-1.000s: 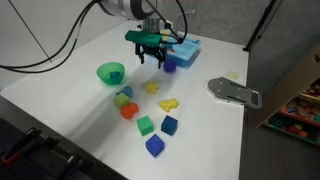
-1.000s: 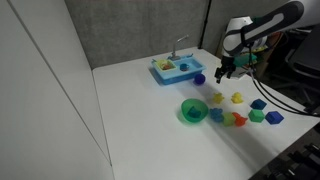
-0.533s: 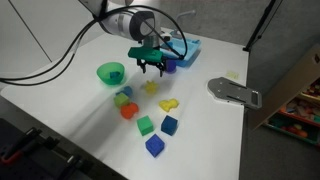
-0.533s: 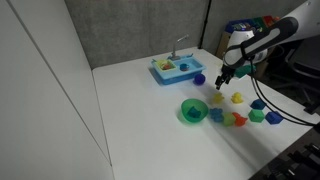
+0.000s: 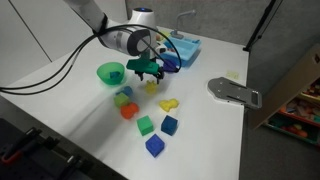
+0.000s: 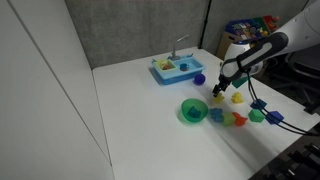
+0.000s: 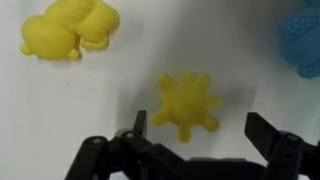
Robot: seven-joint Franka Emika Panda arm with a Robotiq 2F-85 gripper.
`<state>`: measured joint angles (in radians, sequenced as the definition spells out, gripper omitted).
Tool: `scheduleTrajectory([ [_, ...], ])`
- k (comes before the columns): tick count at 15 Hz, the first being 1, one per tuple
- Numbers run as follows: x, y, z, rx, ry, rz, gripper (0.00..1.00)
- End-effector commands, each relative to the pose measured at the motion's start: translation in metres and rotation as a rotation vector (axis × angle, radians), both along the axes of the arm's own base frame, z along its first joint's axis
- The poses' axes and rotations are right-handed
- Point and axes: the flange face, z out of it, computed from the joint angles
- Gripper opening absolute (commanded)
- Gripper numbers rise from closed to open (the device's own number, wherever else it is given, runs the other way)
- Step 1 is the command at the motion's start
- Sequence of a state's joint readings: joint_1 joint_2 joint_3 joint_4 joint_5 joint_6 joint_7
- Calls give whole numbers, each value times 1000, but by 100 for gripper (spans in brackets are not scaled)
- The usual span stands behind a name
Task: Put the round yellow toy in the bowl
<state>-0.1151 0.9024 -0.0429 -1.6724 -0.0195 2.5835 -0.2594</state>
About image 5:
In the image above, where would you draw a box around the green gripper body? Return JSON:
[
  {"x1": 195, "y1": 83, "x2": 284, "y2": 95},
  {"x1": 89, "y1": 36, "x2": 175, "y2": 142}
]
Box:
[{"x1": 126, "y1": 59, "x2": 159, "y2": 74}]

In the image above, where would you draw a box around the yellow spiky round toy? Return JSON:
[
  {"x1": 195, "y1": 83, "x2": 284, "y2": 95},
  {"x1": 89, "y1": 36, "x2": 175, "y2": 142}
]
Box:
[{"x1": 145, "y1": 81, "x2": 157, "y2": 94}]

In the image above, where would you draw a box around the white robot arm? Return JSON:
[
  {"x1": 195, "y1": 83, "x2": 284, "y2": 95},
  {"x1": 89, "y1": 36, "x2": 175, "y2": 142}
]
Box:
[{"x1": 64, "y1": 0, "x2": 164, "y2": 81}]

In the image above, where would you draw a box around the purple round toy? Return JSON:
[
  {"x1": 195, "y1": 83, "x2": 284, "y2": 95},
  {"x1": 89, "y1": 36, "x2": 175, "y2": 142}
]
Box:
[{"x1": 163, "y1": 59, "x2": 176, "y2": 73}]

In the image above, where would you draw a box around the light blue toy shape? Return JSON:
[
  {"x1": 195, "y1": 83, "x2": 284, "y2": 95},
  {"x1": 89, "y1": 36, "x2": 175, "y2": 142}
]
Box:
[{"x1": 116, "y1": 86, "x2": 133, "y2": 97}]

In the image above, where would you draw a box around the blue toy inside bowl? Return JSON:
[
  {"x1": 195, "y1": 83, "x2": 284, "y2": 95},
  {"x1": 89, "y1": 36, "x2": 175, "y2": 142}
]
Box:
[{"x1": 110, "y1": 71, "x2": 120, "y2": 79}]

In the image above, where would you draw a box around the yellow flat toy shape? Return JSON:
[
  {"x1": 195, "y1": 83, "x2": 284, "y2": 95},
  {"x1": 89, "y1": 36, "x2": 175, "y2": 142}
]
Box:
[{"x1": 159, "y1": 98, "x2": 179, "y2": 112}]

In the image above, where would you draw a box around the light green toy cube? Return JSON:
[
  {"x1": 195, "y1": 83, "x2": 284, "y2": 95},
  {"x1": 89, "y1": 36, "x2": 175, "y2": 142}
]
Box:
[{"x1": 114, "y1": 93, "x2": 130, "y2": 108}]

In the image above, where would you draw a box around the blue toy sink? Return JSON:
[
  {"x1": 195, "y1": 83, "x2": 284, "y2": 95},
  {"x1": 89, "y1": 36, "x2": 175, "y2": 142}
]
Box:
[{"x1": 160, "y1": 32, "x2": 201, "y2": 67}]

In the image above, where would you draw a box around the green translucent bowl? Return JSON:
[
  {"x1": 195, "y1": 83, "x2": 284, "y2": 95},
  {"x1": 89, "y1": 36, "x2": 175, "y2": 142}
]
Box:
[{"x1": 97, "y1": 62, "x2": 125, "y2": 85}]

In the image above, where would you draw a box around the orange toy shape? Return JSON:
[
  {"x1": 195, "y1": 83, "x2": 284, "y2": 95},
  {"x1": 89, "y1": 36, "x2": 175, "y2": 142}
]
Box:
[{"x1": 120, "y1": 103, "x2": 139, "y2": 119}]

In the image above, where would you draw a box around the grey toy faucet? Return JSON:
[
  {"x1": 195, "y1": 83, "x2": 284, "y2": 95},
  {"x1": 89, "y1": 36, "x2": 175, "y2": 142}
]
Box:
[{"x1": 171, "y1": 9, "x2": 197, "y2": 39}]

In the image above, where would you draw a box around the dark blue toy cube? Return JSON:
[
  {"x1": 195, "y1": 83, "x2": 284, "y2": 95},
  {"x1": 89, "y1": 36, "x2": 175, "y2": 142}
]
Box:
[{"x1": 161, "y1": 115, "x2": 178, "y2": 136}]

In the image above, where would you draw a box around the wooden toy shelf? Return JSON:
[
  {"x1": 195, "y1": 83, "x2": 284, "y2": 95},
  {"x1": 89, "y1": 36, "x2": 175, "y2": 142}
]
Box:
[{"x1": 249, "y1": 44, "x2": 320, "y2": 147}]

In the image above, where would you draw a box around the grey metal mounting plate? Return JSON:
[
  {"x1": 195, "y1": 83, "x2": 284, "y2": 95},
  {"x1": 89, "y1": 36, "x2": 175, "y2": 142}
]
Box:
[{"x1": 207, "y1": 77, "x2": 262, "y2": 109}]

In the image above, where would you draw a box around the small yellow-green sticker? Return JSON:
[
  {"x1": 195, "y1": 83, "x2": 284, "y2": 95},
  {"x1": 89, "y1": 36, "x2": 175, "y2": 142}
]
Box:
[{"x1": 226, "y1": 71, "x2": 239, "y2": 80}]

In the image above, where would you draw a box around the black tripod pole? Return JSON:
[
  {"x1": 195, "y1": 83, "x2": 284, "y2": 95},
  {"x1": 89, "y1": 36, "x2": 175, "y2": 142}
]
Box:
[{"x1": 243, "y1": 0, "x2": 283, "y2": 52}]

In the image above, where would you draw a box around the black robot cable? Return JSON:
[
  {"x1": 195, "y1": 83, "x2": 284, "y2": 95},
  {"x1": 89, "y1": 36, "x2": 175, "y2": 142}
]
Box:
[{"x1": 0, "y1": 23, "x2": 183, "y2": 96}]

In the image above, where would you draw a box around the black clamp with red handle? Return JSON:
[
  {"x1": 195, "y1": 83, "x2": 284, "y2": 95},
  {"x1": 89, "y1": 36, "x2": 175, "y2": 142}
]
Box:
[{"x1": 1, "y1": 128, "x2": 41, "y2": 164}]

